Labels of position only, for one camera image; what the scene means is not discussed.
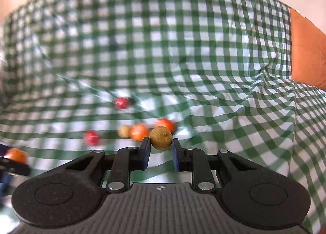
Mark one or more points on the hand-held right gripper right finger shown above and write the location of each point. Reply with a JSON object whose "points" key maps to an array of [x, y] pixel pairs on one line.
{"points": [[176, 157]]}

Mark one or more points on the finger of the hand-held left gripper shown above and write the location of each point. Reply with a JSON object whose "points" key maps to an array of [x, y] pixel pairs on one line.
{"points": [[17, 167]]}

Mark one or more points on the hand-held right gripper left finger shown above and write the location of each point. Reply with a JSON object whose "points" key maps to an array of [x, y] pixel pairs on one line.
{"points": [[144, 156]]}

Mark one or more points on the red round fruit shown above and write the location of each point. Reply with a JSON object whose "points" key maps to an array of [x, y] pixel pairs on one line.
{"points": [[121, 102], [91, 137]]}

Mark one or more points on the small brown longan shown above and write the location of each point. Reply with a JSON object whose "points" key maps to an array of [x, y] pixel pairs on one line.
{"points": [[123, 131]]}

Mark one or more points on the green checked cloth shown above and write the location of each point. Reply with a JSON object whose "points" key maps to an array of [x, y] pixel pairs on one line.
{"points": [[163, 53]]}

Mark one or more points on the orange round fruit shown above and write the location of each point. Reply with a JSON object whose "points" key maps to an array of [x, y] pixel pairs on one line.
{"points": [[139, 132], [166, 124], [16, 155]]}

